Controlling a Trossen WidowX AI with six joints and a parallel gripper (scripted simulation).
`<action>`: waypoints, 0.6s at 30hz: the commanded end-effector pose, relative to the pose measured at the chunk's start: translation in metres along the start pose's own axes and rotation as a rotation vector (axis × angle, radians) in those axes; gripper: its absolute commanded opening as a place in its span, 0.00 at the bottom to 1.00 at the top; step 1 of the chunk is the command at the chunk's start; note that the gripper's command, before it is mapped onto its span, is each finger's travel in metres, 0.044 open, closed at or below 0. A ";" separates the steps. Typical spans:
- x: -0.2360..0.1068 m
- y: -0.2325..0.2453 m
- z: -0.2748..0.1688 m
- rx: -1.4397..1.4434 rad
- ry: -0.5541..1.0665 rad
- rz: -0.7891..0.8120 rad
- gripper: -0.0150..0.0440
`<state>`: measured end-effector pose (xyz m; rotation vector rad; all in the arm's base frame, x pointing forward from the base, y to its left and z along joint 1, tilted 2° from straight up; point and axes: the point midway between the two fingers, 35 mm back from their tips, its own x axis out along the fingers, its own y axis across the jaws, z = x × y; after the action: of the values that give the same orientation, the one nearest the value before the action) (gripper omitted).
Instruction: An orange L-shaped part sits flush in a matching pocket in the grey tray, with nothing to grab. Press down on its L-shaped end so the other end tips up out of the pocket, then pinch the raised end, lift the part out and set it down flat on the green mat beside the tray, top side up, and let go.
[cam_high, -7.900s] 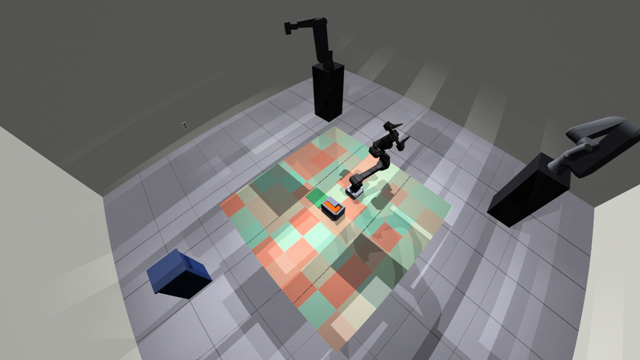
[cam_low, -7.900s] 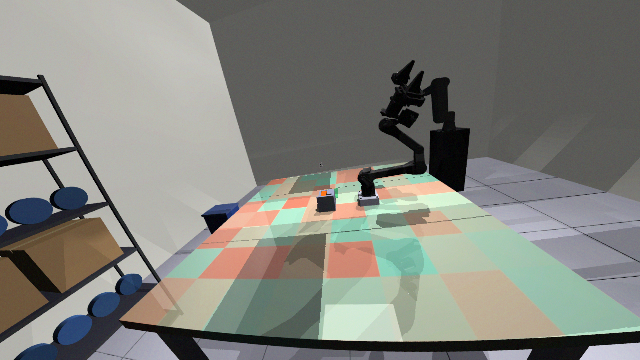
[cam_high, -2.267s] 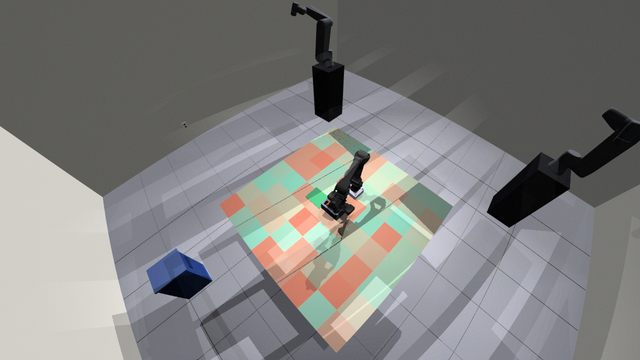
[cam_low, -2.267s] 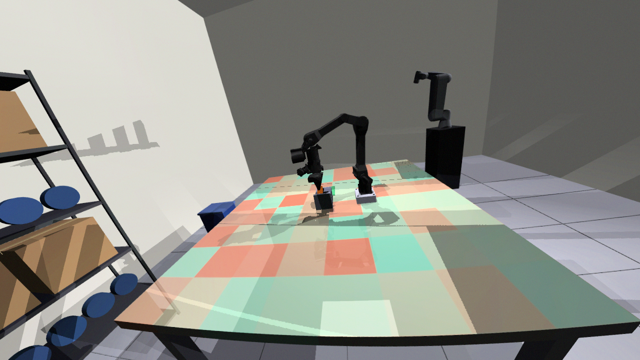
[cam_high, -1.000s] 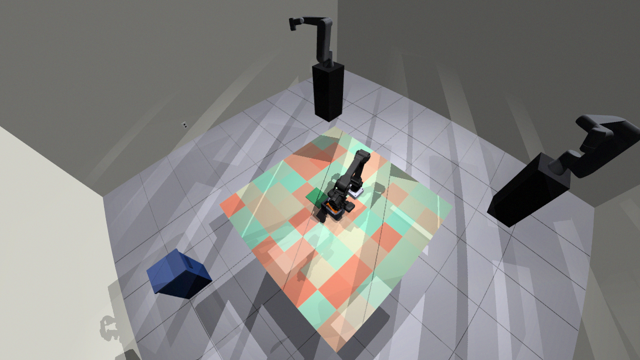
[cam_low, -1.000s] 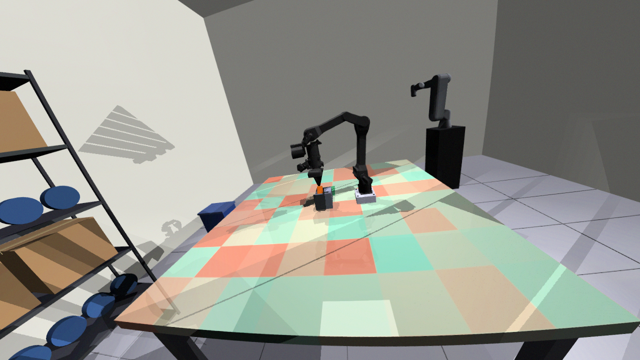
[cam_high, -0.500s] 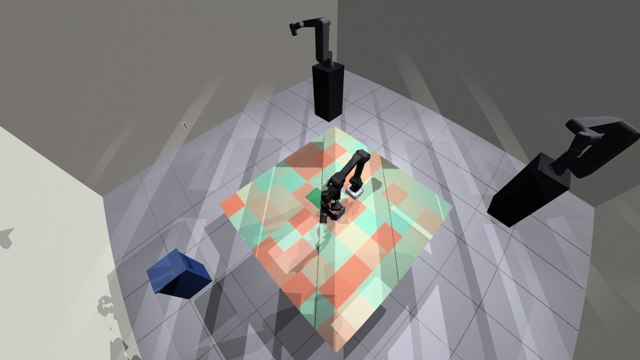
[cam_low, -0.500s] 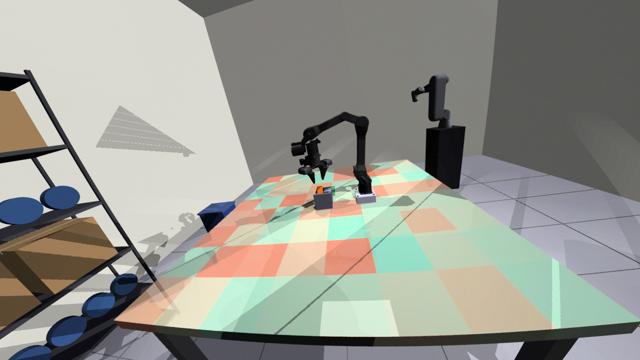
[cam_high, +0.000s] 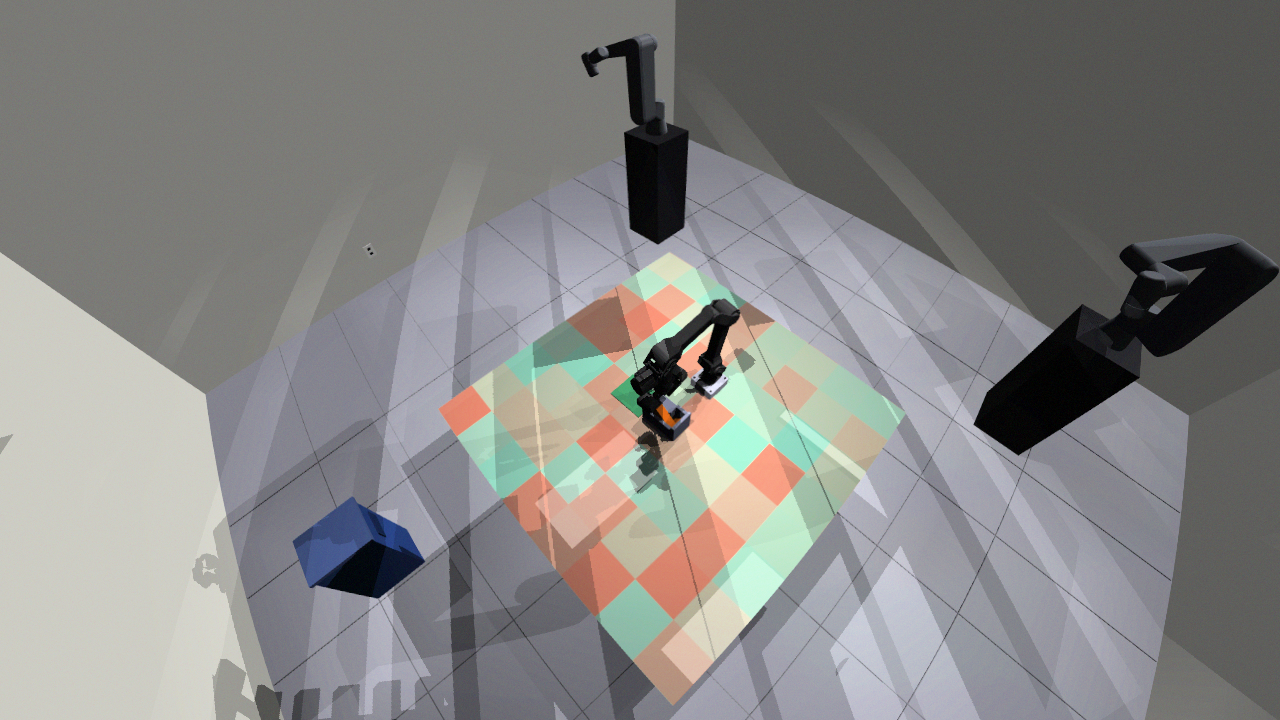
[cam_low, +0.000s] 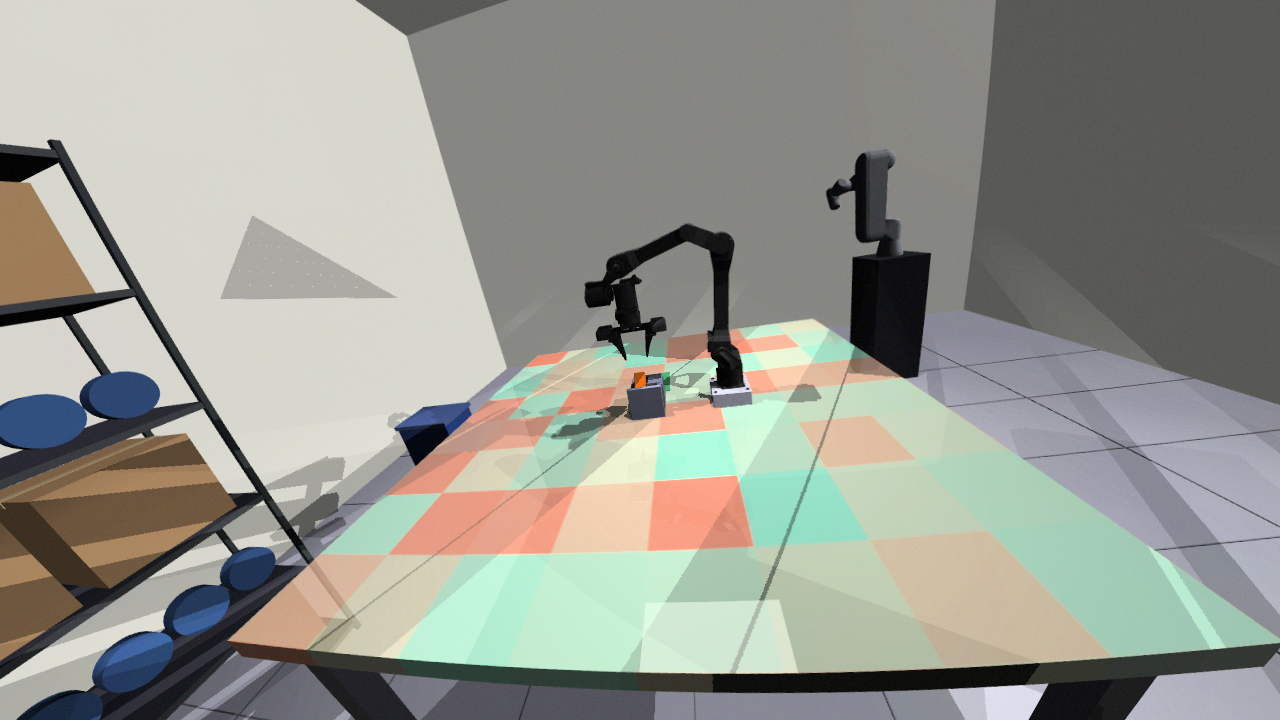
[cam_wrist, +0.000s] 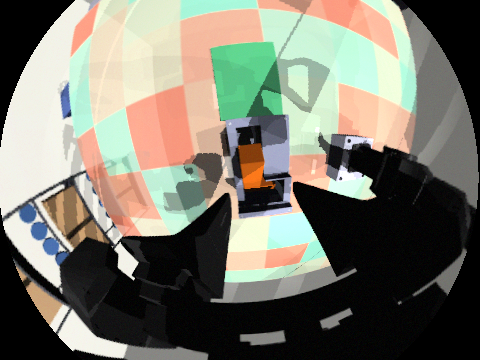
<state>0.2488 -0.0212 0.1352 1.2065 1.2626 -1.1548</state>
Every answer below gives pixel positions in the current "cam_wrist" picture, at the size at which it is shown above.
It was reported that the orange l-shaped part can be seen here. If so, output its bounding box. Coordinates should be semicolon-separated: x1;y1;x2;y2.
239;144;276;193

